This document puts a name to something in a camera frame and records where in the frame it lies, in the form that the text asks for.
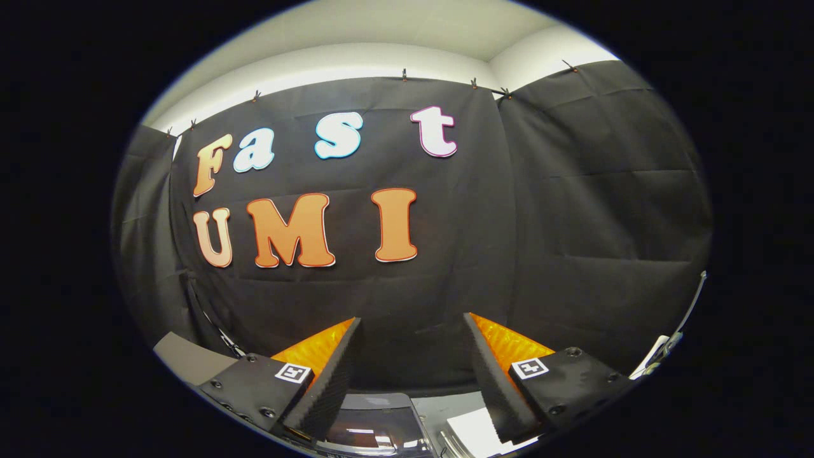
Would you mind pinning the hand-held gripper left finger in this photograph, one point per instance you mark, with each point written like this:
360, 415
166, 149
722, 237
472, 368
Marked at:
321, 394

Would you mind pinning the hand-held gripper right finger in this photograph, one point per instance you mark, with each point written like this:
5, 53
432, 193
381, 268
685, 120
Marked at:
499, 394

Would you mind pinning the grey washing machine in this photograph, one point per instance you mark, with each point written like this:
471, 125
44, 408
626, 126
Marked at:
439, 407

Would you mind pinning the dark glass washing machine lid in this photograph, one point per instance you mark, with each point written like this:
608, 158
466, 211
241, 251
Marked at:
375, 426

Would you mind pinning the thin silver rod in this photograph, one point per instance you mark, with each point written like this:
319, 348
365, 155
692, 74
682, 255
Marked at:
219, 331

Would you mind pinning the grey flat platform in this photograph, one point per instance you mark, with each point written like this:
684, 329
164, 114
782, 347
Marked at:
191, 356

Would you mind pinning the black backdrop cloth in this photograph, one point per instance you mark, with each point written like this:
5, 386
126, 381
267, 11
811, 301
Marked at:
540, 222

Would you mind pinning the thin black stand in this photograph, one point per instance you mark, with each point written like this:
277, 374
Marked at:
690, 305

